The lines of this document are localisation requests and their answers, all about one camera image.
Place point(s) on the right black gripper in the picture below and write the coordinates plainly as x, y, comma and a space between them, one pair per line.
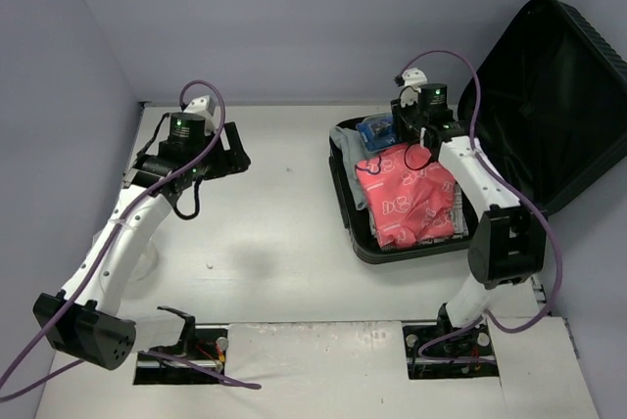
403, 123

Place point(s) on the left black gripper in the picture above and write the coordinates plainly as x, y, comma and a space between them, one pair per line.
231, 151

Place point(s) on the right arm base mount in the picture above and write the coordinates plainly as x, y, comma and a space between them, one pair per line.
468, 356

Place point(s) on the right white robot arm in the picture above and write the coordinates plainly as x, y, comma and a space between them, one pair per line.
508, 243

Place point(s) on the pink patterned garment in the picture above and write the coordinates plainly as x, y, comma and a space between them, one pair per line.
401, 169

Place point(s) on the grey garment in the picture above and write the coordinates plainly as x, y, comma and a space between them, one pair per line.
354, 151

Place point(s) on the blue card packet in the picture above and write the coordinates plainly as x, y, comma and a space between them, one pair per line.
378, 132

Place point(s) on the black hard-shell suitcase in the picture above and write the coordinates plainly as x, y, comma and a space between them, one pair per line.
552, 101

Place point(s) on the clear plastic packet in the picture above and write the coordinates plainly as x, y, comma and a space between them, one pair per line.
146, 264

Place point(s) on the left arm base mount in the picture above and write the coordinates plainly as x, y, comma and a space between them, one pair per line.
208, 351

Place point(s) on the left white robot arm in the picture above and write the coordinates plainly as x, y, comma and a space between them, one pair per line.
82, 320

